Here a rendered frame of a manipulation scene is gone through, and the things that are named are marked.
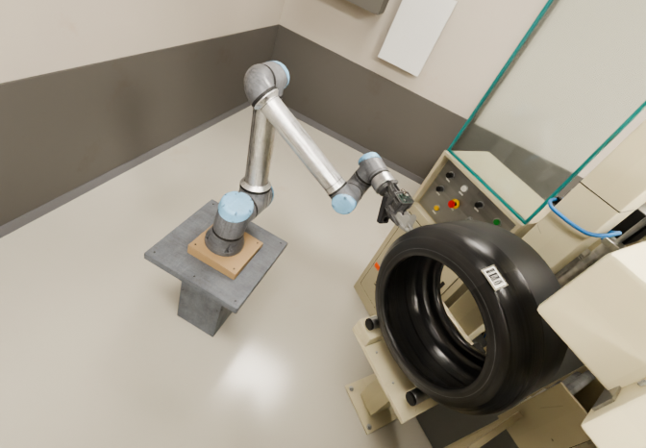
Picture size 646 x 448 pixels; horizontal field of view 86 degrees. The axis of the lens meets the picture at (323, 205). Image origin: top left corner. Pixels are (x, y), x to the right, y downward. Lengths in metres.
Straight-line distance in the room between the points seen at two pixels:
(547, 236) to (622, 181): 0.26
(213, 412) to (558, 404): 1.49
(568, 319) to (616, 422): 0.15
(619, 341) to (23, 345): 2.25
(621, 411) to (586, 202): 0.80
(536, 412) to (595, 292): 0.88
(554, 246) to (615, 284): 0.72
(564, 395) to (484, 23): 3.11
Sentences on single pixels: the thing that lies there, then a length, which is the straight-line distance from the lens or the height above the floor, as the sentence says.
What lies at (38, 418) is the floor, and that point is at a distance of 2.15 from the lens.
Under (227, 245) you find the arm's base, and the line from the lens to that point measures 1.69.
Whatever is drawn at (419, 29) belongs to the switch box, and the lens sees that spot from 3.72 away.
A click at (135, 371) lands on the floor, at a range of 2.16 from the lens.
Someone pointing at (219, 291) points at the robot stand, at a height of 0.60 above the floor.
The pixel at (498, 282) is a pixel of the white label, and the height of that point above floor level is 1.45.
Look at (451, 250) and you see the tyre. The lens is 1.06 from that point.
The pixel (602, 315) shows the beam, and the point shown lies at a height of 1.71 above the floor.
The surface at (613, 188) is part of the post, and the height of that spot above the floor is 1.69.
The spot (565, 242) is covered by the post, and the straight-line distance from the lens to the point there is 1.31.
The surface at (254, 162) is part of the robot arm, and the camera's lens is 1.62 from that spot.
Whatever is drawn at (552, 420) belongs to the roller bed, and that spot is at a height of 1.09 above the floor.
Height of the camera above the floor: 1.99
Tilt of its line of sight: 38 degrees down
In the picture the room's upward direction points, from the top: 25 degrees clockwise
